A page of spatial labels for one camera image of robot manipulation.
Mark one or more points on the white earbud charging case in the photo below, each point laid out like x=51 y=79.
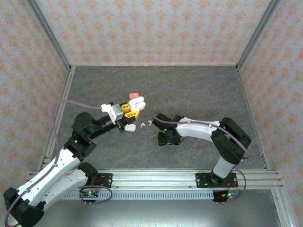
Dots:
x=137 y=102
x=130 y=128

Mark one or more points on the pink earbud charging case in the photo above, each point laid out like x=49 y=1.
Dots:
x=133 y=95

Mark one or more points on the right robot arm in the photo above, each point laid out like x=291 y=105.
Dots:
x=196 y=128

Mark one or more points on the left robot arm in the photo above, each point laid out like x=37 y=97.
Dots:
x=64 y=158

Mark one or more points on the small circuit board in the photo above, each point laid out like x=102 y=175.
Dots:
x=90 y=194
x=227 y=195

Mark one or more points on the grey metal sheet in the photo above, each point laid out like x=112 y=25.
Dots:
x=154 y=215

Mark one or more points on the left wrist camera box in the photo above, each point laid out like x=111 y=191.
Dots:
x=114 y=112

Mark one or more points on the aluminium table side rail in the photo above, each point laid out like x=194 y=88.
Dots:
x=246 y=94
x=67 y=89

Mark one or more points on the aluminium mounting rail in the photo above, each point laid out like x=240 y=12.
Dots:
x=154 y=179

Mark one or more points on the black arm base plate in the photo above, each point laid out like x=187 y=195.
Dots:
x=105 y=179
x=201 y=179

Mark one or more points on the aluminium upright frame post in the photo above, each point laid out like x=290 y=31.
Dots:
x=47 y=30
x=259 y=30

